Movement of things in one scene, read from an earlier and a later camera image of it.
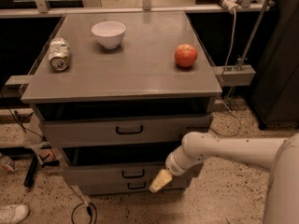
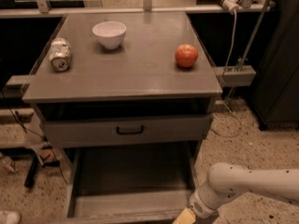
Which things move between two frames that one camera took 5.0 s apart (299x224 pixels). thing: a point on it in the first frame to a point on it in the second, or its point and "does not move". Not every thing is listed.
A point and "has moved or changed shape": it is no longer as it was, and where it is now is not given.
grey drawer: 107,163 has moved or changed shape
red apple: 185,55 does not move
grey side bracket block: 236,76 does not move
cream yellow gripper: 172,163 to 199,205
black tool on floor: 32,168 does not move
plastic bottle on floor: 7,164 does not move
